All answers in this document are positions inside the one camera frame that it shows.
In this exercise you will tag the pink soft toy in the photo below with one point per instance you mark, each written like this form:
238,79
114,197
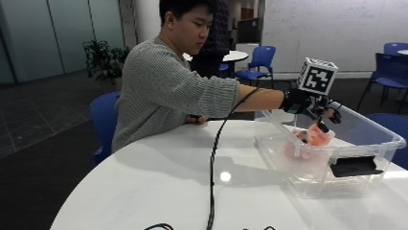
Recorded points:
316,140

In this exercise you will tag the clear plastic storage bin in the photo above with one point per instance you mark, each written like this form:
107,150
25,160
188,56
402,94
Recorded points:
360,150

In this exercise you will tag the black bin latch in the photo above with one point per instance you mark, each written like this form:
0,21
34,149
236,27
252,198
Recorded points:
355,166

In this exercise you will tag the white marker cube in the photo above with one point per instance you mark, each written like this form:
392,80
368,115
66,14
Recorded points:
317,76

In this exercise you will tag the blue chair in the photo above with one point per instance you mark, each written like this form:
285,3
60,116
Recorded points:
103,121
390,73
394,48
259,62
392,127

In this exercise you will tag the whiteboard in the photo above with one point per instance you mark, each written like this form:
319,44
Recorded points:
335,32

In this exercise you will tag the round white table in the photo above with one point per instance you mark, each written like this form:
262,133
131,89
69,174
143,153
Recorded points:
235,56

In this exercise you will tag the dark cabinet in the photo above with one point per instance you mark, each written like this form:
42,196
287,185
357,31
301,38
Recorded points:
247,31

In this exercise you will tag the the person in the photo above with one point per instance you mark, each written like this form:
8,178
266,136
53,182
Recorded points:
165,86

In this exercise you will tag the green potted plant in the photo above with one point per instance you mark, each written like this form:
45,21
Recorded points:
103,60

